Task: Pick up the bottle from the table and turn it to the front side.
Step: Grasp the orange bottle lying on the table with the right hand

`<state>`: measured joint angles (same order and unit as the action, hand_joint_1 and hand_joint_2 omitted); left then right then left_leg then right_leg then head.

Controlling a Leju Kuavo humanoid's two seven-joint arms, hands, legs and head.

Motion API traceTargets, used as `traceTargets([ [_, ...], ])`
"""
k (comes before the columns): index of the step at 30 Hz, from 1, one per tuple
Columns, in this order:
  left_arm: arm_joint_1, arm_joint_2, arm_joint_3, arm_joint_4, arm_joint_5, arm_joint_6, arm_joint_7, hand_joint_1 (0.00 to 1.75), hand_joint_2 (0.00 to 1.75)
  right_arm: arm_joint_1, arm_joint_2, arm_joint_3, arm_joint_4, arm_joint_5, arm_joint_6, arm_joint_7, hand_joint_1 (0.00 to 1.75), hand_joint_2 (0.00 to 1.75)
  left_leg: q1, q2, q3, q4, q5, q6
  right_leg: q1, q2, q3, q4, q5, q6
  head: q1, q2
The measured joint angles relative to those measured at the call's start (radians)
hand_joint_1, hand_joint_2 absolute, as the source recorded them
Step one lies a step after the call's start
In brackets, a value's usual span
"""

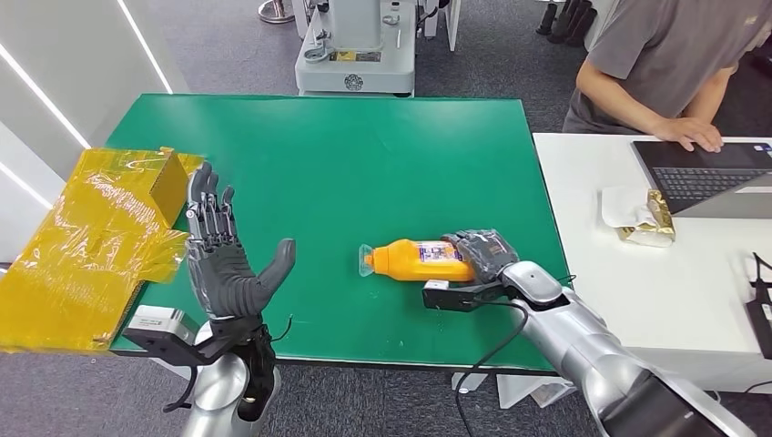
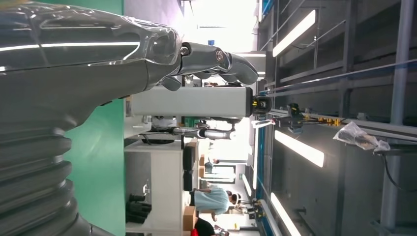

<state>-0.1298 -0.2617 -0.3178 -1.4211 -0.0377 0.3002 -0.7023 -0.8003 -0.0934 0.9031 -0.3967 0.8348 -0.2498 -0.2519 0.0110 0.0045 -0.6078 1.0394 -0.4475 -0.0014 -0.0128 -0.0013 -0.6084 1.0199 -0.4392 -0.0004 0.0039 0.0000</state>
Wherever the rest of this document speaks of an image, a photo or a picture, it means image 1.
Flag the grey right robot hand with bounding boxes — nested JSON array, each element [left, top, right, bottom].
[[442, 229, 521, 284]]

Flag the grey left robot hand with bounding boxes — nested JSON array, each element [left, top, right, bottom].
[[185, 160, 298, 321]]

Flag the orange bottle with clear cap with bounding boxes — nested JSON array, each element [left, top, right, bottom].
[[359, 239, 478, 283]]

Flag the white tissue paper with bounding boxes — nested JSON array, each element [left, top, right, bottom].
[[600, 185, 655, 229]]

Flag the white table foot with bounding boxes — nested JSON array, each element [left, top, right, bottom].
[[452, 371, 577, 412]]

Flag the yellow film-wrapped cardboard box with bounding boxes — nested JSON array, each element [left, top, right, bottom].
[[0, 146, 207, 355]]

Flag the gold foil packet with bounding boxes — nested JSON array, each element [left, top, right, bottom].
[[615, 188, 676, 249]]

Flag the grey machine base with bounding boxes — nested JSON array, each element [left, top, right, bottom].
[[294, 0, 417, 97]]

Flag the dark grey laptop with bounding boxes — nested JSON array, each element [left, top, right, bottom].
[[631, 141, 772, 219]]

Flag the person's hand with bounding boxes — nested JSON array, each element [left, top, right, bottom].
[[654, 116, 724, 153]]

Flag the white furniture panel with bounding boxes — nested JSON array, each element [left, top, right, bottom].
[[423, 0, 462, 53]]

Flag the black chair legs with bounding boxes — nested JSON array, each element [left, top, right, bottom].
[[536, 0, 598, 48]]

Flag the person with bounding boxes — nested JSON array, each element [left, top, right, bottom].
[[562, 0, 772, 153]]

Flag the chrome stand base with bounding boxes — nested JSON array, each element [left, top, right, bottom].
[[258, 0, 296, 25]]

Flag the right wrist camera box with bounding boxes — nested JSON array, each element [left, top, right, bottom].
[[422, 279, 508, 313]]

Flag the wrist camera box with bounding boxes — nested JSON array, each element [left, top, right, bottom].
[[422, 279, 508, 313], [122, 305, 215, 368]]

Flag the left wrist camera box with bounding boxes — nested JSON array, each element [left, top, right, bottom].
[[122, 305, 215, 368]]

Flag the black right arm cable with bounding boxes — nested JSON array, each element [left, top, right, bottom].
[[453, 300, 531, 437]]

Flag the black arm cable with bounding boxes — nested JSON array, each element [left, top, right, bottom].
[[162, 364, 200, 415], [453, 300, 531, 437]]

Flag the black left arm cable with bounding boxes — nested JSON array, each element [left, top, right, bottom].
[[162, 364, 200, 415]]

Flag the black device with cable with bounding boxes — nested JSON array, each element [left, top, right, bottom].
[[745, 253, 772, 361]]

